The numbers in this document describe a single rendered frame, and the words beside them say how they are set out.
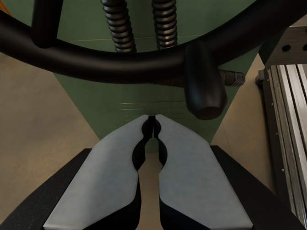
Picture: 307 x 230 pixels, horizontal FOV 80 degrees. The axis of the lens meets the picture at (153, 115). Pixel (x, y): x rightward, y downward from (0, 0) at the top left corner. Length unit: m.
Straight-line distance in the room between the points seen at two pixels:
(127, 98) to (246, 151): 0.62
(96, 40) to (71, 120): 0.71
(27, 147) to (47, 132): 0.11
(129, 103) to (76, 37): 0.21
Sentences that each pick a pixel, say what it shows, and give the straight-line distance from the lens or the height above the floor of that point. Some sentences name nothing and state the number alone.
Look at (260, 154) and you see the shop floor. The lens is 0.95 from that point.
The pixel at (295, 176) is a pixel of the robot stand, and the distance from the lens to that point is 0.75.
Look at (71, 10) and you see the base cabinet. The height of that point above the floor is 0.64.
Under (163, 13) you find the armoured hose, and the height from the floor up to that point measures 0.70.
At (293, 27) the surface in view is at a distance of 0.38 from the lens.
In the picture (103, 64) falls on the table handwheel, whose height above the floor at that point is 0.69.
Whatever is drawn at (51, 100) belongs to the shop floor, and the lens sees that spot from 1.18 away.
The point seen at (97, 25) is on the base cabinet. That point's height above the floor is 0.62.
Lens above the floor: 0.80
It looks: 58 degrees down
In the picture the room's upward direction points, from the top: 5 degrees counter-clockwise
